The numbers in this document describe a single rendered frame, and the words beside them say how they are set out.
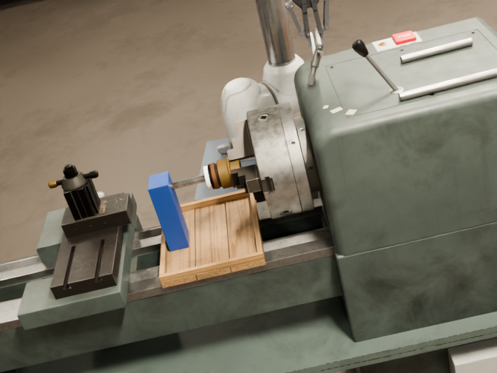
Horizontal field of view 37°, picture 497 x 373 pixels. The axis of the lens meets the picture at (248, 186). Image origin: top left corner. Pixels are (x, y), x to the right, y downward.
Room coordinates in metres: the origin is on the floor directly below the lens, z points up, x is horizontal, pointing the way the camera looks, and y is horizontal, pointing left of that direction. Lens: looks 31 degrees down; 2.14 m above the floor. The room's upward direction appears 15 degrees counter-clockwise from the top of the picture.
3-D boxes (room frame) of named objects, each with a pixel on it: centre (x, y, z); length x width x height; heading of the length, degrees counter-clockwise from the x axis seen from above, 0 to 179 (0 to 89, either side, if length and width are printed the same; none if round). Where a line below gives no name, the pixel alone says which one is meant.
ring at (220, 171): (1.86, 0.05, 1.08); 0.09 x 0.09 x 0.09; 86
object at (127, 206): (1.97, 0.47, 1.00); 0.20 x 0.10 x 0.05; 86
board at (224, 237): (1.87, 0.15, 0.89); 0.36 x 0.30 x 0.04; 176
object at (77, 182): (1.97, 0.49, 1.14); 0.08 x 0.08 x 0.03
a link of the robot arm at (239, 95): (2.49, -0.06, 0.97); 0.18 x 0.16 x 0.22; 111
